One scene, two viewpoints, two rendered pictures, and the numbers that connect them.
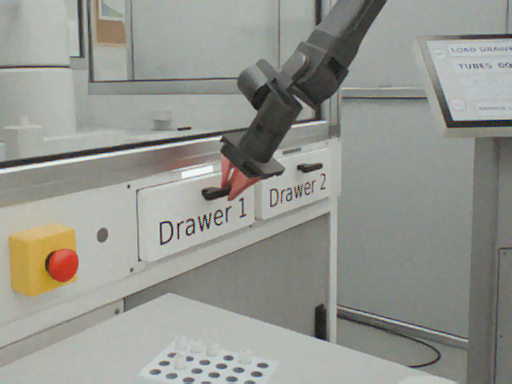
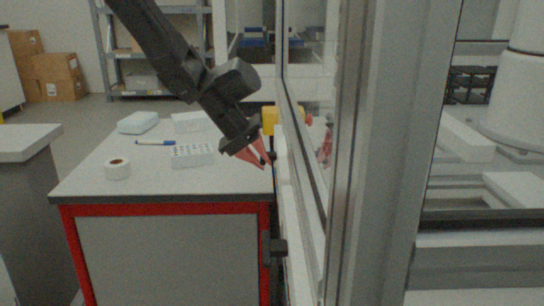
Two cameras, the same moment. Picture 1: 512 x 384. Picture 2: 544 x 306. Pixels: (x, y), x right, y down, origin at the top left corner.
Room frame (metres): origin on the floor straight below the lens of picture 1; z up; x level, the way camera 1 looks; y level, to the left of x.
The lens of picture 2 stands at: (1.45, -0.54, 1.23)
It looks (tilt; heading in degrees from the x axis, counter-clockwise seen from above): 24 degrees down; 137
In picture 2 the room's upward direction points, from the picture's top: straight up
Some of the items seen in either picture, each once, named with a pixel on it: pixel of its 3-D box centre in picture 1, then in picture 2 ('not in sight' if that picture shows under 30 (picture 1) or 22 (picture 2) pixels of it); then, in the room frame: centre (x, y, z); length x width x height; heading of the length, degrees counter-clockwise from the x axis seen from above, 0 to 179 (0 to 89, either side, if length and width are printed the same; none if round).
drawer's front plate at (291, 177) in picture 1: (296, 181); (293, 265); (1.17, -0.24, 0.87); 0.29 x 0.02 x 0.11; 139
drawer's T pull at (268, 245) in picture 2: (307, 167); (274, 247); (1.15, -0.26, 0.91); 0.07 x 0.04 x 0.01; 139
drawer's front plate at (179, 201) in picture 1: (202, 208); (280, 168); (0.93, -0.03, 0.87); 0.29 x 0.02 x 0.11; 139
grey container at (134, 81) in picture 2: not in sight; (144, 80); (-3.00, 1.44, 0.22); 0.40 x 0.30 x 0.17; 49
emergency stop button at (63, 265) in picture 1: (61, 264); not in sight; (0.65, 0.15, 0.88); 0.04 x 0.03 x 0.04; 139
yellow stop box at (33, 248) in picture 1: (45, 259); (269, 120); (0.67, 0.18, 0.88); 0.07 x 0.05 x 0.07; 139
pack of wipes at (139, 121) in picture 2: not in sight; (138, 121); (0.15, -0.01, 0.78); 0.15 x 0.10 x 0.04; 125
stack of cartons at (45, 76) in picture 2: not in sight; (41, 65); (-3.85, 0.51, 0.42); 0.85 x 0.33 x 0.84; 49
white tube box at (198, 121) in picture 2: not in sight; (190, 121); (0.29, 0.13, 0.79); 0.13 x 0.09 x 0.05; 69
